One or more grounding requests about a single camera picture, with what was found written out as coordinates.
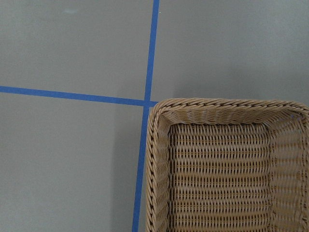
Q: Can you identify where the brown wicker basket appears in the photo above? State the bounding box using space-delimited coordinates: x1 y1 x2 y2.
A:
145 98 309 232

